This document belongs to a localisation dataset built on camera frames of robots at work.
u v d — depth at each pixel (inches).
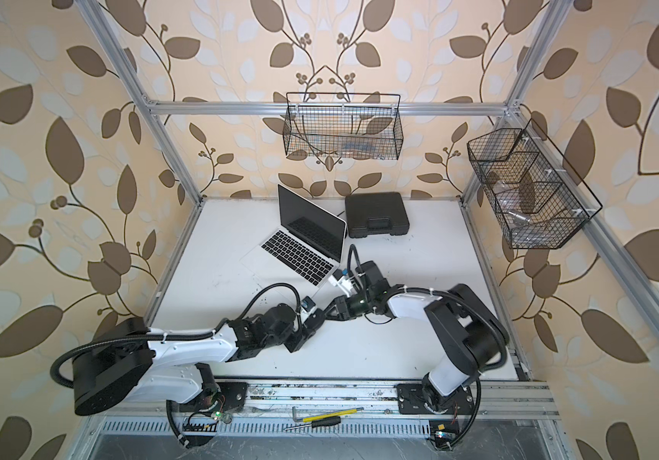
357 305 30.4
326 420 28.0
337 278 32.4
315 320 31.0
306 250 41.2
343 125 37.8
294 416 28.4
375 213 44.2
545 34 29.2
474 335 18.0
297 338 29.5
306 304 29.5
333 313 32.4
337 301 30.5
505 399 29.9
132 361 16.8
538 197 29.1
